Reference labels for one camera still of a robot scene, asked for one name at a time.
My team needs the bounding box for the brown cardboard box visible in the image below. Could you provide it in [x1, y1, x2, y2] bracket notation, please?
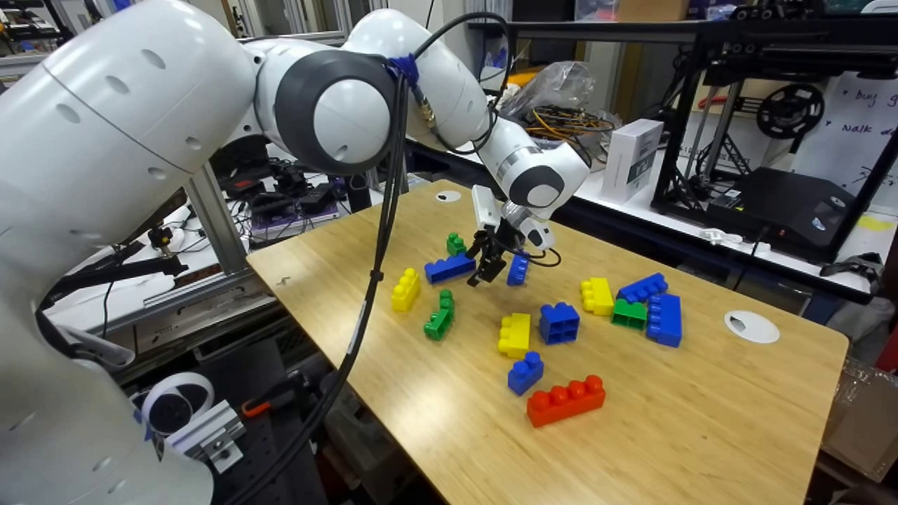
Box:
[820, 360, 898, 489]

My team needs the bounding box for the white tape roll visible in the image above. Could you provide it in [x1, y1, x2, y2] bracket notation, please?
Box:
[137, 370, 218, 444]

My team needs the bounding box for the orange handled tool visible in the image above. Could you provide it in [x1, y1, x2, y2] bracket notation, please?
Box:
[239, 391, 302, 421]

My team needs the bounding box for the white cardboard box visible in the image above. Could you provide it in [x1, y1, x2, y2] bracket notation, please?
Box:
[597, 114, 667, 201]

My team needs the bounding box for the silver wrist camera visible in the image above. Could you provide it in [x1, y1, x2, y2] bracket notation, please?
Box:
[468, 182, 503, 232]

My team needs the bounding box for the black 3D printer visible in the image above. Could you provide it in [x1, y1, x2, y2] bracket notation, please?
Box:
[646, 13, 898, 266]

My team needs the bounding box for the yellow toy block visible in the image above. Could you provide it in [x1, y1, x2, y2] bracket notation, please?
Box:
[577, 274, 618, 319]

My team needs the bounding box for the white handwritten sheet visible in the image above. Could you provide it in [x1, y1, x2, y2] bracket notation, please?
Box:
[795, 69, 898, 221]

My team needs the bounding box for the orange cable bundle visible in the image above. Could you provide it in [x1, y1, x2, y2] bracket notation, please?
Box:
[523, 104, 611, 144]

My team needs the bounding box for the green toy block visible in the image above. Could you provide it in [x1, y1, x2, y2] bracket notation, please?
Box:
[608, 298, 650, 332]

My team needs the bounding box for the long red block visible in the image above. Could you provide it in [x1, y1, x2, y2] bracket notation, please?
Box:
[524, 372, 608, 433]

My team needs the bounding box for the metal bracket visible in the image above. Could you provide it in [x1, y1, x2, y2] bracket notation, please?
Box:
[163, 399, 248, 473]

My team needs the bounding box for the aluminium frame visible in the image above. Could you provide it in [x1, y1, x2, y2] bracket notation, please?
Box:
[180, 162, 253, 280]

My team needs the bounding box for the black filament spool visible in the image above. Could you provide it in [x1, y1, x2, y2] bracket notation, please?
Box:
[751, 78, 827, 144]

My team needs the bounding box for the large blue block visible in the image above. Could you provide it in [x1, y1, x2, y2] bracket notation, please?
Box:
[646, 291, 685, 350]
[420, 253, 480, 285]

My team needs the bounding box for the yellow three-stud block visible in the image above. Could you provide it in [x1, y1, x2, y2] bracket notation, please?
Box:
[494, 311, 537, 361]
[386, 266, 423, 313]

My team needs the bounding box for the clear plastic bag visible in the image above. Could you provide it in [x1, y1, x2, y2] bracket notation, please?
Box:
[494, 60, 624, 144]

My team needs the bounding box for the white side bench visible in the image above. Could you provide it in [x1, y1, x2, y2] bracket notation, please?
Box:
[400, 137, 886, 304]

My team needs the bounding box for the clear plastic bin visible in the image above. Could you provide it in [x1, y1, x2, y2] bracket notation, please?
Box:
[583, 128, 611, 179]

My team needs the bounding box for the blue toy block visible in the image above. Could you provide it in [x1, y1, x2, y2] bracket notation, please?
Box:
[614, 270, 670, 306]

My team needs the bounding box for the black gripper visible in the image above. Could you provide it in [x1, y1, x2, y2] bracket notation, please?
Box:
[464, 221, 518, 290]

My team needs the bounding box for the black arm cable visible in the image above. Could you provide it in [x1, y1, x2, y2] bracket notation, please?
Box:
[221, 54, 414, 505]

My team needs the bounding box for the blue square block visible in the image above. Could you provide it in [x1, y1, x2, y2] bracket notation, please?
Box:
[504, 350, 546, 399]
[537, 299, 583, 349]

